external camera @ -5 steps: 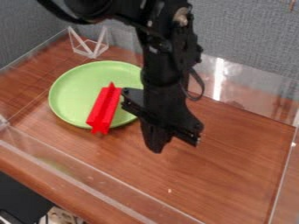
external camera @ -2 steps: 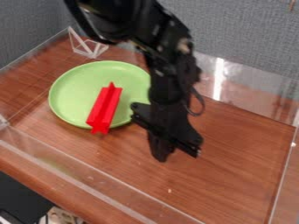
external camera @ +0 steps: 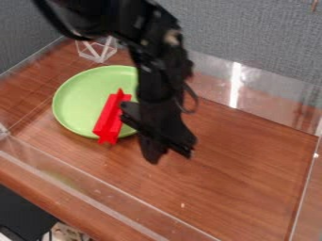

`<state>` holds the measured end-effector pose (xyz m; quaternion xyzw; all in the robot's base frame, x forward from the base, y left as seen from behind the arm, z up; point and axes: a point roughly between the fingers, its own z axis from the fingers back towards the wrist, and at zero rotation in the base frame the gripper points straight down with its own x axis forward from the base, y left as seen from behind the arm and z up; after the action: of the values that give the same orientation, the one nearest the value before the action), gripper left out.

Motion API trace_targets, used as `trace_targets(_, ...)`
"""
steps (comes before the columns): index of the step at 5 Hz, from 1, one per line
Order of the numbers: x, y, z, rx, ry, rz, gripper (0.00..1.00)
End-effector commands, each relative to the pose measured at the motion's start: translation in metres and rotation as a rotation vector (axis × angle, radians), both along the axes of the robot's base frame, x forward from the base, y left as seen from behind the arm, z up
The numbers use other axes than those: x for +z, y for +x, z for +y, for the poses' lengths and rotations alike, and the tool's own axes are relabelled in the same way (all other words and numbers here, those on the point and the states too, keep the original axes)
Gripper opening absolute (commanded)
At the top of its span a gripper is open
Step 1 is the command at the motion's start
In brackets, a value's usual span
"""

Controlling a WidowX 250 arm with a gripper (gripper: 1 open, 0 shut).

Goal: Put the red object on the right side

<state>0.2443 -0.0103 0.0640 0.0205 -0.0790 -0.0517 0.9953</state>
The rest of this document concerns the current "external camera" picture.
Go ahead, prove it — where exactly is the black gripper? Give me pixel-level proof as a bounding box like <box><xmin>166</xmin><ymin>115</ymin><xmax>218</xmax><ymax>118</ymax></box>
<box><xmin>121</xmin><ymin>97</ymin><xmax>198</xmax><ymax>165</ymax></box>

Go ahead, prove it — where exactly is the green round plate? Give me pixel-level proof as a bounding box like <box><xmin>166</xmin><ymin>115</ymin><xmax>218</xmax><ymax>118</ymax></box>
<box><xmin>53</xmin><ymin>65</ymin><xmax>139</xmax><ymax>139</ymax></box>

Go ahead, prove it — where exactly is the black box under table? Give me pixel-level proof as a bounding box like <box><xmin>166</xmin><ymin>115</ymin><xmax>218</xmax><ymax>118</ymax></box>
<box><xmin>0</xmin><ymin>185</ymin><xmax>59</xmax><ymax>241</ymax></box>

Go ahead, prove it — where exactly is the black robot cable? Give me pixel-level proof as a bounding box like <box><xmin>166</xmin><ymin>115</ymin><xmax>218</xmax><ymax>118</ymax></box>
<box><xmin>173</xmin><ymin>82</ymin><xmax>201</xmax><ymax>115</ymax></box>

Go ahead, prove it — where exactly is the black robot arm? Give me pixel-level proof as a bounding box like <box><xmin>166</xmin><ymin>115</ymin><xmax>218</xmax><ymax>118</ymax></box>
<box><xmin>33</xmin><ymin>0</ymin><xmax>198</xmax><ymax>165</ymax></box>

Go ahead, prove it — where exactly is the clear acrylic enclosure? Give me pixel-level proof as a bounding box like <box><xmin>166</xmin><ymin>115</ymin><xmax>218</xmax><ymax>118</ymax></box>
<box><xmin>0</xmin><ymin>40</ymin><xmax>322</xmax><ymax>241</ymax></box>

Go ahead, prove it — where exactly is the red star-shaped bar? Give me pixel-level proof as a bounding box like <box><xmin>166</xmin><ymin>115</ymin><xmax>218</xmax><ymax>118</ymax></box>
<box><xmin>93</xmin><ymin>89</ymin><xmax>133</xmax><ymax>144</ymax></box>

